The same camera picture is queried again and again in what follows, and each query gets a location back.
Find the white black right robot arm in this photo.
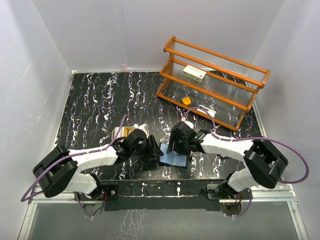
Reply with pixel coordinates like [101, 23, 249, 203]
[167, 121, 289, 199]

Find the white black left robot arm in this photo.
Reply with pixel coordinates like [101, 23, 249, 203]
[32, 127, 164, 200]

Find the stack of credit cards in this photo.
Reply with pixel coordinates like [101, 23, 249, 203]
[112, 127, 125, 139]

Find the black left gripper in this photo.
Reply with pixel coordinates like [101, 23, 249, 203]
[130, 134, 163, 160]

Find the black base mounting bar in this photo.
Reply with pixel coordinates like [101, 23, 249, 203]
[102, 179, 222, 211]

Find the orange wooden shelf rack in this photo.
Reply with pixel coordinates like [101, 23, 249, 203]
[156, 36, 271, 131]

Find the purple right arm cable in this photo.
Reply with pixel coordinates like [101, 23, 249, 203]
[181, 106, 310, 185]

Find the white red small box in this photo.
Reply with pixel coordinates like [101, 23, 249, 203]
[183, 64, 207, 83]

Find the white black small device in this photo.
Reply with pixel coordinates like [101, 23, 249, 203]
[197, 105, 217, 118]

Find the small orange yellow block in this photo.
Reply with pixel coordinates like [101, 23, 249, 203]
[181, 96, 192, 106]

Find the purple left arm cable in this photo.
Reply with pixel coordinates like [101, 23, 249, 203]
[20, 114, 137, 203]

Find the beige oval plastic tray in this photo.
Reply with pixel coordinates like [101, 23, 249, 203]
[111, 124, 150, 140]

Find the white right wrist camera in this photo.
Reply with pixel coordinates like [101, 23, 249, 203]
[181, 119, 194, 129]

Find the black blue card holder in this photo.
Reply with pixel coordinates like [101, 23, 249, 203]
[158, 142, 189, 168]

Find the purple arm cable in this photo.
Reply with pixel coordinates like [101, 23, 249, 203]
[20, 114, 137, 203]
[181, 106, 310, 185]

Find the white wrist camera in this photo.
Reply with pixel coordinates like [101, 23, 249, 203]
[181, 119, 194, 129]
[133, 123, 149, 137]

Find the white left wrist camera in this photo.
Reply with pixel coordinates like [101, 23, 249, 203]
[133, 123, 149, 137]

